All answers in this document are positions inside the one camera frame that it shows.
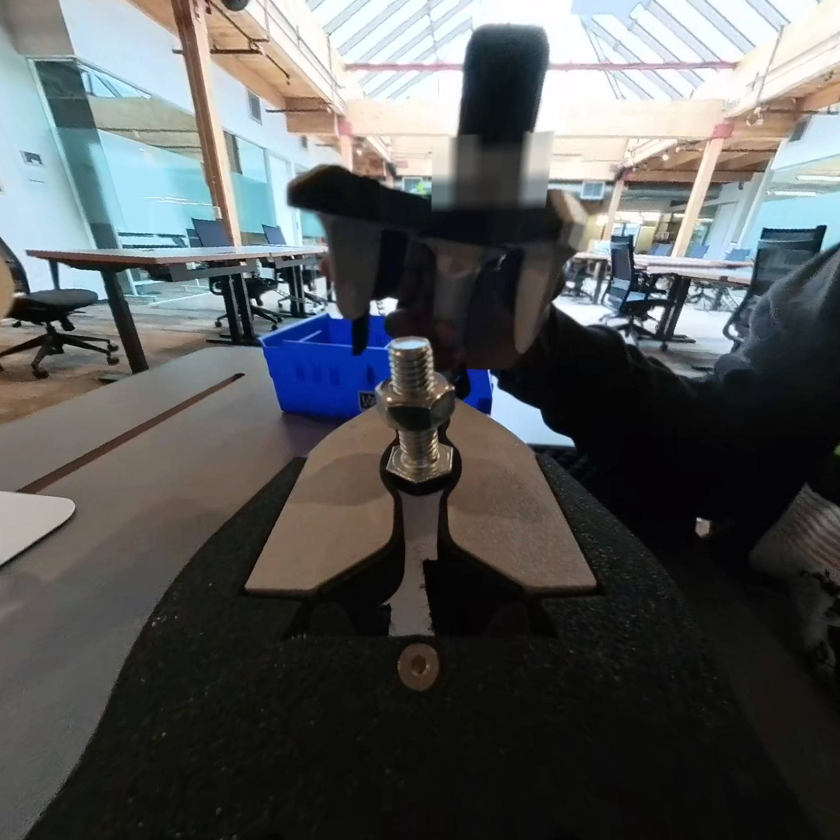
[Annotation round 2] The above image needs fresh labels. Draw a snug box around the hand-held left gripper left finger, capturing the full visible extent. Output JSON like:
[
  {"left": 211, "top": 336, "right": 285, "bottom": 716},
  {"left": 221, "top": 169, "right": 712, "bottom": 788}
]
[{"left": 244, "top": 410, "right": 403, "bottom": 598}]

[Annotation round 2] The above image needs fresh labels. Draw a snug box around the black mesh office chair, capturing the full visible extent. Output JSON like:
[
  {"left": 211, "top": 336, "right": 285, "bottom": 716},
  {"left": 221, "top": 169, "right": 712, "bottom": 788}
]
[{"left": 722, "top": 225, "right": 828, "bottom": 352}]

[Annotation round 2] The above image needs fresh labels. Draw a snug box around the silver hex nut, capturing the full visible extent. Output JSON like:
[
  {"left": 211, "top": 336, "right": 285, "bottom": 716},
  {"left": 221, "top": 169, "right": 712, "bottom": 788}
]
[{"left": 374, "top": 377, "right": 456, "bottom": 432}]

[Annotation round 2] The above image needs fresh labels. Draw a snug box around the silver bolt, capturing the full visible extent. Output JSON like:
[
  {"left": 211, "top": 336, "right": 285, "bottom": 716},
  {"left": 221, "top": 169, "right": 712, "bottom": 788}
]
[{"left": 385, "top": 336, "right": 456, "bottom": 484}]

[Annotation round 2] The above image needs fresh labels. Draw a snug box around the wooden top office desk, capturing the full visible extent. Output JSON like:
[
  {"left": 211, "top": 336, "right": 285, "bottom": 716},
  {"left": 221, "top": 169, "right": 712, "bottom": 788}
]
[
  {"left": 570, "top": 251, "right": 756, "bottom": 345},
  {"left": 26, "top": 245, "right": 329, "bottom": 376}
]

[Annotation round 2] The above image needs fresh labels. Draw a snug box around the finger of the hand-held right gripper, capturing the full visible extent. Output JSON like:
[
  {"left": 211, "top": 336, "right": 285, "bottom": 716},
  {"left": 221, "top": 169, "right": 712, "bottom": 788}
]
[
  {"left": 512, "top": 244, "right": 568, "bottom": 353},
  {"left": 325, "top": 217, "right": 385, "bottom": 357}
]

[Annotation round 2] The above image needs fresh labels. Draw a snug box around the blue plastic bin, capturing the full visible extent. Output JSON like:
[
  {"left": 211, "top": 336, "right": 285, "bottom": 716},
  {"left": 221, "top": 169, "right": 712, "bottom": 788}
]
[{"left": 261, "top": 312, "right": 494, "bottom": 419}]

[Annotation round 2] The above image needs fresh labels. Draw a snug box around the person's right hand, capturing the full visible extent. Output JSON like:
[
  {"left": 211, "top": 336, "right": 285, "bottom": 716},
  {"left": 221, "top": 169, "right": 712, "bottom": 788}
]
[{"left": 382, "top": 244, "right": 473, "bottom": 371}]

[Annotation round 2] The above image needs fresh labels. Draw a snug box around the wooden pillar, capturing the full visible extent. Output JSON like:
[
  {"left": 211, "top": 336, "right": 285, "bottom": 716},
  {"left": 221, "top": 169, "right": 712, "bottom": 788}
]
[
  {"left": 671, "top": 134, "right": 724, "bottom": 258},
  {"left": 171, "top": 0, "right": 242, "bottom": 249}
]

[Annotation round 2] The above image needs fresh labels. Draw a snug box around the person's torso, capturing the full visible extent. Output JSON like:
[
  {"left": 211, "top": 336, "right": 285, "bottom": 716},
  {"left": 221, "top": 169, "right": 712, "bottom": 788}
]
[{"left": 696, "top": 243, "right": 840, "bottom": 840}]

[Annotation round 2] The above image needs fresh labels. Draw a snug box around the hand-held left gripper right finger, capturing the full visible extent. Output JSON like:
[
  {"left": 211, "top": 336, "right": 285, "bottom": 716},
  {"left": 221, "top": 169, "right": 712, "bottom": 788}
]
[{"left": 436, "top": 400, "right": 599, "bottom": 597}]

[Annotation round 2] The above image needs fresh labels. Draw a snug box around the person's right forearm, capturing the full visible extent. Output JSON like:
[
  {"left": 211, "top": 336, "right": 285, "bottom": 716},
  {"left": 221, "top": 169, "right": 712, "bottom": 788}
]
[{"left": 489, "top": 303, "right": 815, "bottom": 552}]

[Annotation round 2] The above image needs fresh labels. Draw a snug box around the blue back office chair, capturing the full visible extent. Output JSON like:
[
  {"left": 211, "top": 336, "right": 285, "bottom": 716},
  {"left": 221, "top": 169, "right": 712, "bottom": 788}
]
[
  {"left": 261, "top": 224, "right": 327, "bottom": 312},
  {"left": 187, "top": 218, "right": 284, "bottom": 330}
]

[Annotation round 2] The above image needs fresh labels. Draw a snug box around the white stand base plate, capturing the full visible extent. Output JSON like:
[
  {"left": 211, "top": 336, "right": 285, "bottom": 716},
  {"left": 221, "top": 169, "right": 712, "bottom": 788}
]
[{"left": 0, "top": 492, "right": 77, "bottom": 567}]

